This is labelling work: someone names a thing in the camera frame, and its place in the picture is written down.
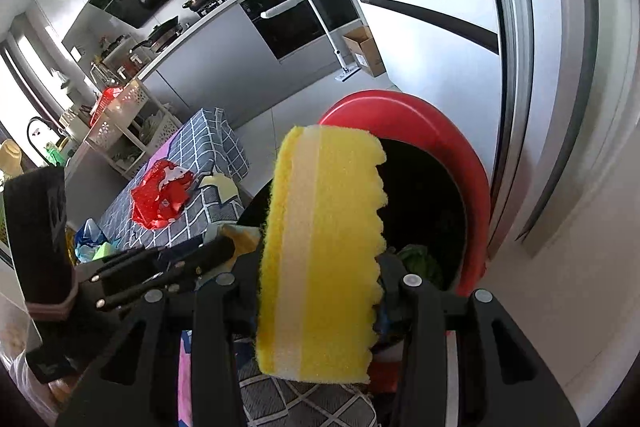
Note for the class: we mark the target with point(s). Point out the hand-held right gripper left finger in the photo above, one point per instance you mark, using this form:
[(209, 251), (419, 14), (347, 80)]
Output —
[(215, 337)]

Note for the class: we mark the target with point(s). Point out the black built-in oven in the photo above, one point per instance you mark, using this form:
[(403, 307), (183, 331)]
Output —
[(285, 27)]

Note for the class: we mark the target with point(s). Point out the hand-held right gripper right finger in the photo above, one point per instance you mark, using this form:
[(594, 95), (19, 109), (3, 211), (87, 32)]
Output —
[(422, 337)]

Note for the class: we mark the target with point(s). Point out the beige storage trolley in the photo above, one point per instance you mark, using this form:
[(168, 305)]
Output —
[(130, 117)]

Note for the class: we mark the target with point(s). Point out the white mop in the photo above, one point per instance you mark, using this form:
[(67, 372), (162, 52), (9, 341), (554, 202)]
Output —
[(320, 24)]

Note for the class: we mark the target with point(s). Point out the grey sliding door frame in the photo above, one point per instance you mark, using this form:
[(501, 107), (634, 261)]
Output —
[(515, 57)]

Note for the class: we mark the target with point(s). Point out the red plastic basket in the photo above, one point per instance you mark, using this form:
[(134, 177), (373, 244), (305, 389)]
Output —
[(105, 104)]

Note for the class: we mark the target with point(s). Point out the yellow white-striped sponge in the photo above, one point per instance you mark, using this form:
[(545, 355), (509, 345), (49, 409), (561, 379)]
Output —
[(320, 257)]

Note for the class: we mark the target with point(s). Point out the green plastic bag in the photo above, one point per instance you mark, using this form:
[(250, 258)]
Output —
[(417, 259)]

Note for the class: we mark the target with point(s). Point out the black arched faucet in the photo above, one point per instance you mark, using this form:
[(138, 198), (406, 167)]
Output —
[(30, 137)]

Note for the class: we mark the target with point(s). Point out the blue plastic bag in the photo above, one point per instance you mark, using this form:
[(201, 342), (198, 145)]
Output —
[(90, 234)]

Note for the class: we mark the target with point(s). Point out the grey kitchen base cabinet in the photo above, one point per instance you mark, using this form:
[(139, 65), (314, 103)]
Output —
[(225, 72)]

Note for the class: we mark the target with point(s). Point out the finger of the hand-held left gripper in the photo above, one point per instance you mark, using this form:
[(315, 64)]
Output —
[(200, 254), (150, 289)]

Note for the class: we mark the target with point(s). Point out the green dish soap bottle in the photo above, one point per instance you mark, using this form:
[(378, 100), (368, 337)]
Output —
[(55, 154)]

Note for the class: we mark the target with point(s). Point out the red plastic bag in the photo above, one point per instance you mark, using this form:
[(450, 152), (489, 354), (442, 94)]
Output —
[(160, 197)]

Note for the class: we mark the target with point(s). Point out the brown cardboard box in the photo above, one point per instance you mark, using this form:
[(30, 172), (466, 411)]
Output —
[(367, 54)]

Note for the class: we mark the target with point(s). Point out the black trash bin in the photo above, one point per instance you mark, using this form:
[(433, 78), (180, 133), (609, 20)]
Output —
[(425, 207)]

